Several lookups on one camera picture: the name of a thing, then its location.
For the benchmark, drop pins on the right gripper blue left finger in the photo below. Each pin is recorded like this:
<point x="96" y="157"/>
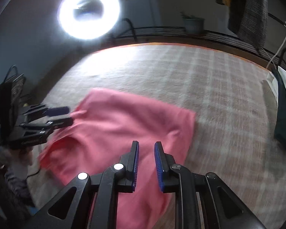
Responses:
<point x="130" y="161"/>

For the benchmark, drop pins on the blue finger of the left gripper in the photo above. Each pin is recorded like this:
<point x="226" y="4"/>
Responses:
<point x="52" y="123"/>
<point x="54" y="111"/>

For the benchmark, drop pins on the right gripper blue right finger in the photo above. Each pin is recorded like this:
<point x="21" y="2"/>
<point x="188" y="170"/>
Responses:
<point x="165" y="175"/>

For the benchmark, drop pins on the pink t-shirt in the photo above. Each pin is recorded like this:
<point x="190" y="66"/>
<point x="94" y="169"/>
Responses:
<point x="105" y="124"/>

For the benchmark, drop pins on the black metal clothes rack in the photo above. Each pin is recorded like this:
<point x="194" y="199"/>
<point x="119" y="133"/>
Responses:
<point x="209" y="39"/>

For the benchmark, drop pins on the left gloved hand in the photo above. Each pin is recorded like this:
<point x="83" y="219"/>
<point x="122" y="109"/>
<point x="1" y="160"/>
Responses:
<point x="16" y="160"/>

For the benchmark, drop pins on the plaid beige blanket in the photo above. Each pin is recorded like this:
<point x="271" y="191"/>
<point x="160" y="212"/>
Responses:
<point x="236" y="111"/>

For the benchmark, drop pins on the dark green folded garment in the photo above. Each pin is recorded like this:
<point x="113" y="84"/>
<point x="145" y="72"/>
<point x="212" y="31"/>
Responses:
<point x="280" y="127"/>

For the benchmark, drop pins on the orange floral bed sheet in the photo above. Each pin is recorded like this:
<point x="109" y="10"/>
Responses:
<point x="193" y="47"/>

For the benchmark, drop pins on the potted green plant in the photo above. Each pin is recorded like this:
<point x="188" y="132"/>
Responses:
<point x="193" y="25"/>

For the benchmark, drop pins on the grey plaid coat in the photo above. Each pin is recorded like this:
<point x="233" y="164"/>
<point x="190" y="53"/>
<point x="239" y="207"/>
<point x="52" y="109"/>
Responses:
<point x="253" y="26"/>

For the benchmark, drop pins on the black hanging jacket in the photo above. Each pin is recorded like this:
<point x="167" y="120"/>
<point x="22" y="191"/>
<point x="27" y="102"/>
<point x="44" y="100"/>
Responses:
<point x="235" y="15"/>

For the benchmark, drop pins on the bright ring light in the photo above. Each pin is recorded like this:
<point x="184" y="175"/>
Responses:
<point x="88" y="19"/>

